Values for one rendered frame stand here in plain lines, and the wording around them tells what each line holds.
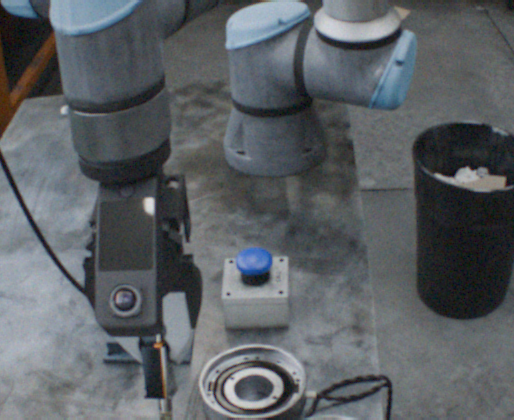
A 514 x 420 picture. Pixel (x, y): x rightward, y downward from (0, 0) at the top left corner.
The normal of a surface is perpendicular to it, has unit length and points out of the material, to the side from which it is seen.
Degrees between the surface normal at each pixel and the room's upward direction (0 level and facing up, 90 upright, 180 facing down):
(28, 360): 0
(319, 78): 95
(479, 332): 0
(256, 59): 89
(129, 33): 90
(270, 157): 73
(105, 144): 90
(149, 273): 32
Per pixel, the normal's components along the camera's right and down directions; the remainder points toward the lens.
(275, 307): -0.03, 0.57
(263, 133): -0.29, 0.29
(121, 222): -0.05, -0.40
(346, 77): -0.41, 0.66
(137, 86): 0.60, 0.42
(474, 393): -0.07, -0.82
